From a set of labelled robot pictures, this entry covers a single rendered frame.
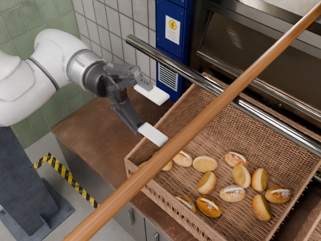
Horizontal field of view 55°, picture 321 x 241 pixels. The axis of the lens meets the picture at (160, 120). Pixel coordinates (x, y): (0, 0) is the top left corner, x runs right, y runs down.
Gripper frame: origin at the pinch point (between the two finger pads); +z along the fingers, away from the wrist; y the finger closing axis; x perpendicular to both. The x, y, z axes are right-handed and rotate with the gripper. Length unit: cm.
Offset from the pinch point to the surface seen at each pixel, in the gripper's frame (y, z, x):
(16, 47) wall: 49, -118, -17
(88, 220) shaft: -0.6, 5.9, 23.9
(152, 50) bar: 2.6, -19.8, -18.5
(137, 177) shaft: -0.7, 6.2, 13.0
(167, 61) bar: 2.8, -13.8, -18.2
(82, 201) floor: 120, -60, 2
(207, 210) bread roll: 57, 9, -15
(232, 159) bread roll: 57, 4, -39
